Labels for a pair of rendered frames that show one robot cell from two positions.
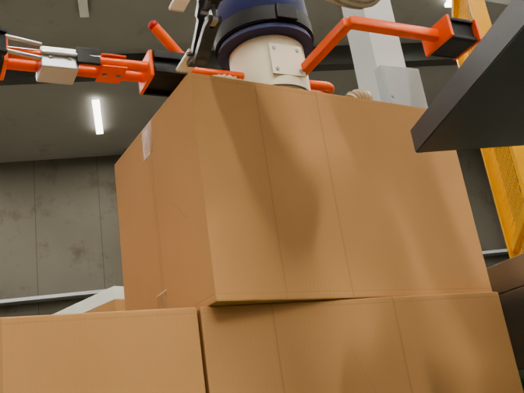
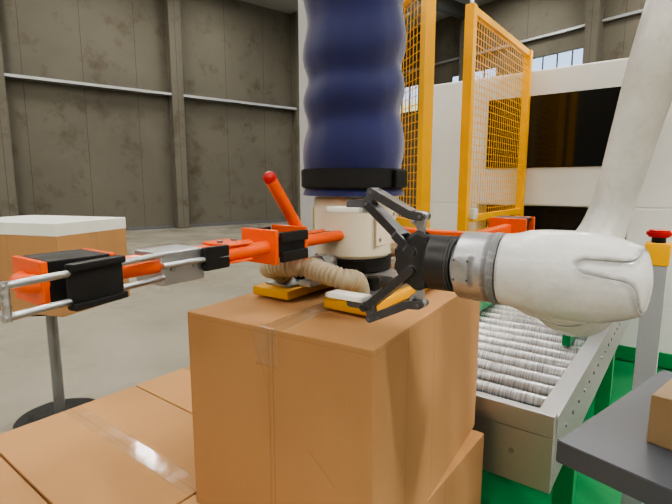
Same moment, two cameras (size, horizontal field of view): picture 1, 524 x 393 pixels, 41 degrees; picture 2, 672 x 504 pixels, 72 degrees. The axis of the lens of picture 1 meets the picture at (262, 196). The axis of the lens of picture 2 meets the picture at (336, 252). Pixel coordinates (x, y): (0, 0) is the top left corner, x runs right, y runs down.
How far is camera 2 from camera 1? 1.08 m
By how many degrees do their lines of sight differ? 38
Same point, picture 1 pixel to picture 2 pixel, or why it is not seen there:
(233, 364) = not seen: outside the picture
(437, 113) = (617, 480)
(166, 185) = (298, 424)
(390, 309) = (443, 491)
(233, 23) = (348, 180)
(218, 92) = (389, 360)
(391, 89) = not seen: hidden behind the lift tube
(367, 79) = not seen: hidden behind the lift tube
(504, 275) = (480, 406)
